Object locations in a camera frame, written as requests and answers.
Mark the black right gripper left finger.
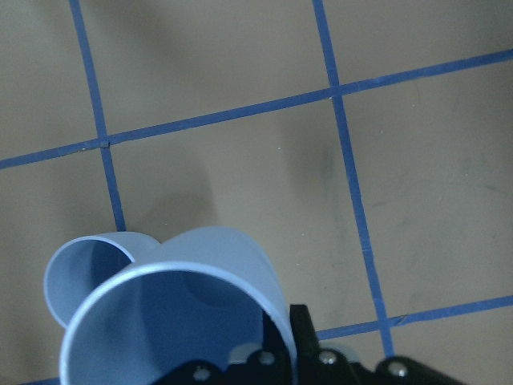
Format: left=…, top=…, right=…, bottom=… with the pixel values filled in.
left=154, top=313, right=291, bottom=384

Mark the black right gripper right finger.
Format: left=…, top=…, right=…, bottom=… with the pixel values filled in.
left=289, top=304, right=461, bottom=385

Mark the blue cup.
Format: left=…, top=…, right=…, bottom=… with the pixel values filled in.
left=43, top=232, right=160, bottom=328
left=59, top=226, right=297, bottom=384

